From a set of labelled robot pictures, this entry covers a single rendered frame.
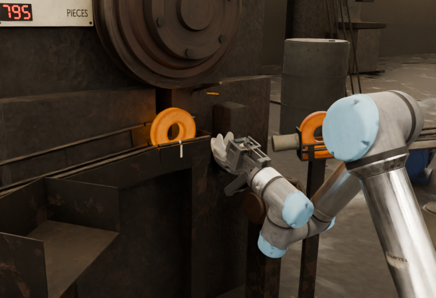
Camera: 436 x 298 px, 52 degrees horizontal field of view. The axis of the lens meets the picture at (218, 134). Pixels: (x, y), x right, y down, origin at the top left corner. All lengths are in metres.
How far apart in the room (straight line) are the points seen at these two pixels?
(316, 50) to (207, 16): 2.72
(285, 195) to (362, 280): 1.13
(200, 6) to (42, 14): 0.42
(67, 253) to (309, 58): 3.21
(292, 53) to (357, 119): 3.25
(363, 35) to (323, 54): 5.22
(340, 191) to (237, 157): 0.26
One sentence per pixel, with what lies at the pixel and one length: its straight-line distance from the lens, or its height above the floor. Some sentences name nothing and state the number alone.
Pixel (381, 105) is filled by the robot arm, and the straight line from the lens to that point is 0.86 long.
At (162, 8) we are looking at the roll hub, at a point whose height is 1.11.
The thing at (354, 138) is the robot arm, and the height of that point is 0.90.
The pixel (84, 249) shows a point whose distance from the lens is 1.05.
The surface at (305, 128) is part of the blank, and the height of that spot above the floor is 0.73.
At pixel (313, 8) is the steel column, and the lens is 5.62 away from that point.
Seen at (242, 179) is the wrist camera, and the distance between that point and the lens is 1.17.
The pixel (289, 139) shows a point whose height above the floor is 0.69.
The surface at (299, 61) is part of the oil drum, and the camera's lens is 4.01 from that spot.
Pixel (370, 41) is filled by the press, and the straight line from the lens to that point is 9.32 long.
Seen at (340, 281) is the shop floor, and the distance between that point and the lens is 2.10.
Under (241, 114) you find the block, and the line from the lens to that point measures 1.53.
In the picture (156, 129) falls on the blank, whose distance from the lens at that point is 1.39.
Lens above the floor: 1.11
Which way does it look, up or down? 15 degrees down
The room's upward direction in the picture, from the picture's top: 1 degrees clockwise
